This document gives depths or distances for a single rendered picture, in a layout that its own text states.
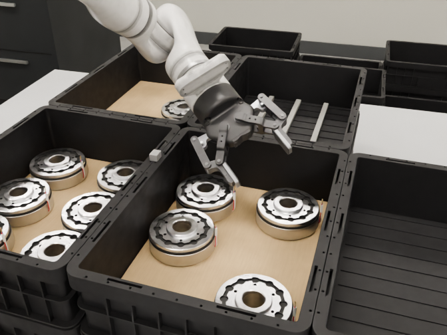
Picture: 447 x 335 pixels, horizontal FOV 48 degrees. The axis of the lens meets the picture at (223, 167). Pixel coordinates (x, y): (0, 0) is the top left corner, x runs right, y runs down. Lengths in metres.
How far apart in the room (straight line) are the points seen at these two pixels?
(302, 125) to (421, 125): 0.47
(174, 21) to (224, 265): 0.40
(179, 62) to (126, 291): 0.39
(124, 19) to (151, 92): 0.56
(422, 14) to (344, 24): 0.55
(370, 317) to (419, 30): 3.43
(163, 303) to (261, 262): 0.23
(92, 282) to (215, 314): 0.15
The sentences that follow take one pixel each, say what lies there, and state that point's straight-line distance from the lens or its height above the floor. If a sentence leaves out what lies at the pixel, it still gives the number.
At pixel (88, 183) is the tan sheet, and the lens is 0.97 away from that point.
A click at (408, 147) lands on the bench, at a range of 1.40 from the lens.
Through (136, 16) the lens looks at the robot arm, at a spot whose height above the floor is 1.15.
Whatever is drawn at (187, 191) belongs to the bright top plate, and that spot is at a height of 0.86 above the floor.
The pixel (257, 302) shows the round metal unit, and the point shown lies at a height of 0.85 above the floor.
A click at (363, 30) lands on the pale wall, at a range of 4.03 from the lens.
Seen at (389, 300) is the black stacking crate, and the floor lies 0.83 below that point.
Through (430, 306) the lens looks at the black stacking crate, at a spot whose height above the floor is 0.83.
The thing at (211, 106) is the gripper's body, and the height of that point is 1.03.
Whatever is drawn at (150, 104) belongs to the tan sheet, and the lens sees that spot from 1.25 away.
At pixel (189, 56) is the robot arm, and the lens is 0.82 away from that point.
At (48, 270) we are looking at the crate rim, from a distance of 0.65.
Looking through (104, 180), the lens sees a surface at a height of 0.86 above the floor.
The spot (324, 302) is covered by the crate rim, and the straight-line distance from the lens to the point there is 0.59.
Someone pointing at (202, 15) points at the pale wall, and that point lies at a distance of 4.21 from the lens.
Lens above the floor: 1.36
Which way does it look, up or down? 32 degrees down
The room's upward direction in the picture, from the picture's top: straight up
